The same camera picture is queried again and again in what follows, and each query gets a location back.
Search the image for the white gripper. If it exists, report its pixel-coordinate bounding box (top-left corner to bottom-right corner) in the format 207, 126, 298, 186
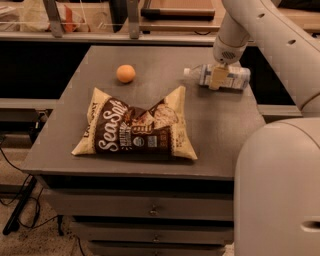
209, 36, 246, 90

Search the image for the clear plastic water bottle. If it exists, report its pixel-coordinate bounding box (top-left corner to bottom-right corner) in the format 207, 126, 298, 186
184, 64, 251, 90

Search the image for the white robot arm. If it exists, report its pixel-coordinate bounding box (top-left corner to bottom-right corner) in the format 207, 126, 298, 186
213, 0, 320, 256

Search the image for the orange fruit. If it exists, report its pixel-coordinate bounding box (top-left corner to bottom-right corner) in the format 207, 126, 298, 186
116, 65, 136, 83

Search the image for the dark tray on shelf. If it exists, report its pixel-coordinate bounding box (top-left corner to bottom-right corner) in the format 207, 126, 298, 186
140, 0, 215, 20

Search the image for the brown sea salt chip bag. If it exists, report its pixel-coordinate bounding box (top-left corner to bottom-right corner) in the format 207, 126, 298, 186
72, 86, 197, 160

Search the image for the grey metal drawer cabinet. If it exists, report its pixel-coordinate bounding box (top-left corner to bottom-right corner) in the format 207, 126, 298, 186
23, 46, 264, 256

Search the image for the plastic bag on shelf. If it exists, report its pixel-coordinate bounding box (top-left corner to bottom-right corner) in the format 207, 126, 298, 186
21, 0, 90, 32

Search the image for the black table leg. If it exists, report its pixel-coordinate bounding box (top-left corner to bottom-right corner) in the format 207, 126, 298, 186
1, 176, 37, 235

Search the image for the grey metal shelf rail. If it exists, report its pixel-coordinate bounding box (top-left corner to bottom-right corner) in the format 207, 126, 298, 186
0, 0, 224, 45

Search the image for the black floor cable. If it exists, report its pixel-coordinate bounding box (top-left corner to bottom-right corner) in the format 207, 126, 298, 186
0, 139, 63, 231

